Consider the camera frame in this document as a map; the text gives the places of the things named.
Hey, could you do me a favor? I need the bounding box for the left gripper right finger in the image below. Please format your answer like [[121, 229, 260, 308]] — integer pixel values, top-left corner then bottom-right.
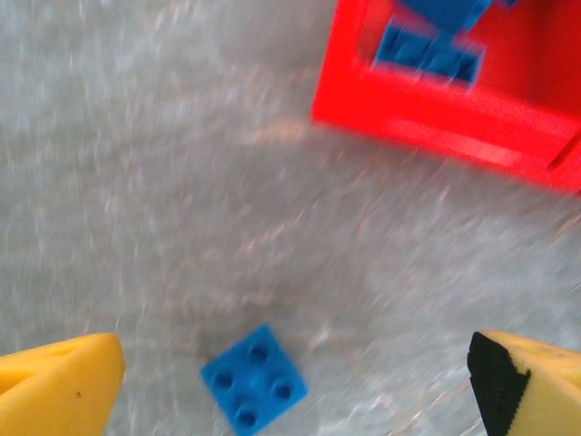
[[467, 330, 581, 436]]

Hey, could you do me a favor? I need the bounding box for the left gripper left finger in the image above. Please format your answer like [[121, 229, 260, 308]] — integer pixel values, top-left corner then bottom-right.
[[0, 332, 126, 436]]

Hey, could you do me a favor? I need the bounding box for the blue lego brick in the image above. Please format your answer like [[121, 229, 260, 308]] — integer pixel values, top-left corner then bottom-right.
[[394, 0, 518, 33], [371, 25, 485, 87], [200, 323, 309, 436]]

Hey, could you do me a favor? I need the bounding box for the red plastic bin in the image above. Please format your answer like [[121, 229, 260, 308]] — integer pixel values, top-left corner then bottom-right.
[[547, 135, 581, 197], [310, 0, 581, 183]]

